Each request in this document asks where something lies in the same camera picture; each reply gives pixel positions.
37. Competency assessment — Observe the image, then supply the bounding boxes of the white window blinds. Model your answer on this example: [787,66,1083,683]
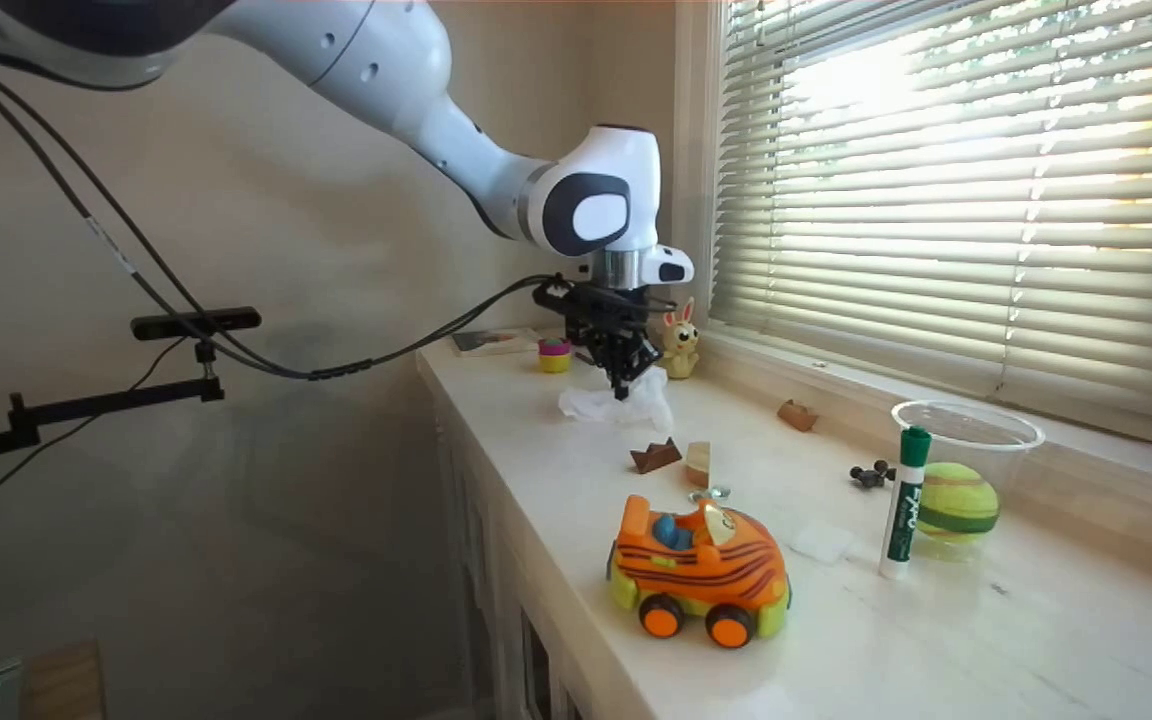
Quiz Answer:
[710,0,1152,440]

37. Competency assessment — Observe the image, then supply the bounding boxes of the black camera on boom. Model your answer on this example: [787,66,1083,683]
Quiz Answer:
[0,305,264,474]

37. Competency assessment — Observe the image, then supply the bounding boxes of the yellow pink toy cup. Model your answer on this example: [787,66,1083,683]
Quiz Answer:
[537,338,572,375]

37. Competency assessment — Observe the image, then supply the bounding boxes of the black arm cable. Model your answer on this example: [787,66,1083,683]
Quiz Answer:
[0,57,569,385]

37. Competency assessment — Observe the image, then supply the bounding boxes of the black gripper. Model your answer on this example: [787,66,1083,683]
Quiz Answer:
[532,274,657,401]

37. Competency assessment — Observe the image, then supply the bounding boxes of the green tennis ball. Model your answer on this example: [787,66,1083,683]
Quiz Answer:
[918,458,1001,537]

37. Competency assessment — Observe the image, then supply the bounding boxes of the yellow bunny toy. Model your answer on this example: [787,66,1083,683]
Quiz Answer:
[660,311,699,379]

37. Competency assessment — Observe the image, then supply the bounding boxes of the clear plastic cup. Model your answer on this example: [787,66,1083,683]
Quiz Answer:
[892,401,1044,546]

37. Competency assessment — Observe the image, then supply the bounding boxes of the white paper towel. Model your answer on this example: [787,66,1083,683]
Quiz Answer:
[555,367,673,430]

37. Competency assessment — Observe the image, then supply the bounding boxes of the tan wooden block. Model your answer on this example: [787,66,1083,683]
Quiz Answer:
[683,440,710,489]

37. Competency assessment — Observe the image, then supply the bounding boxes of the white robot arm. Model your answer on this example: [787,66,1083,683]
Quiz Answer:
[0,0,695,401]

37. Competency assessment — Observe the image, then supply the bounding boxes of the white cabinet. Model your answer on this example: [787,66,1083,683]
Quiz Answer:
[421,345,652,720]

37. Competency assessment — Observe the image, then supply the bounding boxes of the brown block on sill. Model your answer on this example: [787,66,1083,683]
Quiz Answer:
[774,401,821,430]

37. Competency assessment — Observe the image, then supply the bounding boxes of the green white marker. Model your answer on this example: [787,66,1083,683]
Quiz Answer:
[881,423,932,576]

